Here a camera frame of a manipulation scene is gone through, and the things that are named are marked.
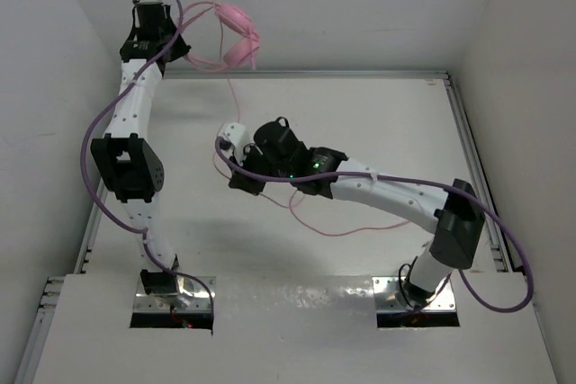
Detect white front cover board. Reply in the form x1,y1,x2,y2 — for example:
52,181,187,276
34,274,556,383

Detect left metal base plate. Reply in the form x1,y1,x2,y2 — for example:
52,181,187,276
132,276,211,313

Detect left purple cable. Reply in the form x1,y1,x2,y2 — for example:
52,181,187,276
83,0,217,308

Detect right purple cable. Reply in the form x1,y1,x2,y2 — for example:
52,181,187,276
214,136,532,313

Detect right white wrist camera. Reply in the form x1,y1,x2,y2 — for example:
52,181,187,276
218,122,251,164

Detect pink headphones with cable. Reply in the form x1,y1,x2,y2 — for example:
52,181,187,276
180,1,410,237

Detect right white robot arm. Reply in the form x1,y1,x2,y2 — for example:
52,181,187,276
216,117,485,308

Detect metal base plate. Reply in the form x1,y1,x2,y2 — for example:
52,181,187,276
132,276,211,313
373,276,457,314

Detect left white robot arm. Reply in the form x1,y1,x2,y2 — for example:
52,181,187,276
90,0,189,296

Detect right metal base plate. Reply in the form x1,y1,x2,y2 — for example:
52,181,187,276
373,276,457,314

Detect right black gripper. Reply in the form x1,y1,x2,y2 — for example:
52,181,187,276
228,140,293,196

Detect aluminium table frame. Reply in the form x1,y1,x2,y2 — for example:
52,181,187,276
13,69,532,384

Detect purple cable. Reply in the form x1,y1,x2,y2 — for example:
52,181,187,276
83,0,217,308
214,136,532,313

